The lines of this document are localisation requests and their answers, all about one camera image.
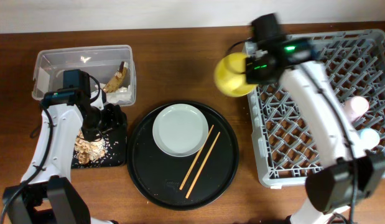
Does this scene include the food scraps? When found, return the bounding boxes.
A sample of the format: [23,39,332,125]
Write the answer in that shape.
[74,130,107,165]

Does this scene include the yellow bowl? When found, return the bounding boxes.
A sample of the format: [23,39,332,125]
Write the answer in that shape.
[214,52,257,97]

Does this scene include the white tissue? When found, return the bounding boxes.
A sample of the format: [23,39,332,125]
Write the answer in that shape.
[106,85,135,106]

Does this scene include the gold snack wrapper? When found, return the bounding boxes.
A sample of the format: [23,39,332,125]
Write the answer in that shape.
[103,62,128,93]

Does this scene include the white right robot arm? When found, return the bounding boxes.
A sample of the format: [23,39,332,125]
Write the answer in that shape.
[246,38,385,223]

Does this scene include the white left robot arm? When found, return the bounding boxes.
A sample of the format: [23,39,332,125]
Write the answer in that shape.
[0,88,127,223]

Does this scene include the clear plastic waste bin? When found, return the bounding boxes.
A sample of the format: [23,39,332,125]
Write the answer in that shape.
[32,45,137,101]

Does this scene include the grey dishwasher rack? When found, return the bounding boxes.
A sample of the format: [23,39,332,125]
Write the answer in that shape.
[248,29,385,189]

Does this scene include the black rectangular tray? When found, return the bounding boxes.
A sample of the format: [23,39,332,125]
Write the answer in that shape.
[71,134,127,169]

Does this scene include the wooden chopstick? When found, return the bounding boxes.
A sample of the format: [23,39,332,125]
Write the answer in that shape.
[185,132,221,199]
[179,124,214,190]

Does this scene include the round black serving tray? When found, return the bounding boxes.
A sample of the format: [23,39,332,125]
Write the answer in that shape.
[127,101,239,210]

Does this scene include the grey round plate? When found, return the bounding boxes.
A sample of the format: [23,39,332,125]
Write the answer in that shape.
[152,103,209,157]

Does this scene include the pink plastic cup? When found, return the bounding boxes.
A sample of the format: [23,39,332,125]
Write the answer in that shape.
[343,96,369,123]

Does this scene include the blue plastic cup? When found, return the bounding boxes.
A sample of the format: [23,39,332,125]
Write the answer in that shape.
[357,128,380,150]

